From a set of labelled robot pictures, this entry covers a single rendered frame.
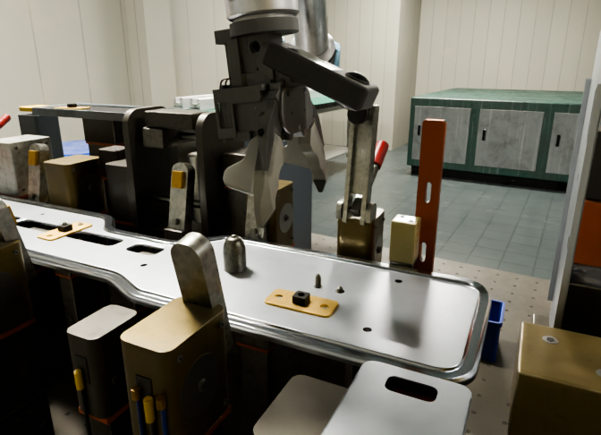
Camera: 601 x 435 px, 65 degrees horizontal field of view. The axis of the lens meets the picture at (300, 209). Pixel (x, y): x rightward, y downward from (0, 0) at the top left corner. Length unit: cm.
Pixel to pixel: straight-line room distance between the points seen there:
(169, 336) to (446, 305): 32
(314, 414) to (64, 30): 394
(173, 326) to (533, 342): 31
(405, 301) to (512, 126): 481
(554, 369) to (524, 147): 499
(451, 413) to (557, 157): 498
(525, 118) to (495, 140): 35
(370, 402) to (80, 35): 403
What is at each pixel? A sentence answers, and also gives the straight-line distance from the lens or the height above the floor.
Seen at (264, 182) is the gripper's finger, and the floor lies 117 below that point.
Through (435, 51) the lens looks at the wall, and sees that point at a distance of 788.
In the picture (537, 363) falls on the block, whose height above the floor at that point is 106.
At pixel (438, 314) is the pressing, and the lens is 58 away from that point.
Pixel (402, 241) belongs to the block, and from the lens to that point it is 67.
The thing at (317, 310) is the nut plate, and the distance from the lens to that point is 56.
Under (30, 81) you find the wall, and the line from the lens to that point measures 404.
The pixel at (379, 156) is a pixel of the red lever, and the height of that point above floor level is 113.
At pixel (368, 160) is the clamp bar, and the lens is 69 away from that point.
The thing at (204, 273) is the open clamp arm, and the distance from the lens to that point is 46.
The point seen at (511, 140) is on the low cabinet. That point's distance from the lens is 537.
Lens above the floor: 128
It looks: 18 degrees down
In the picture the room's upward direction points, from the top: straight up
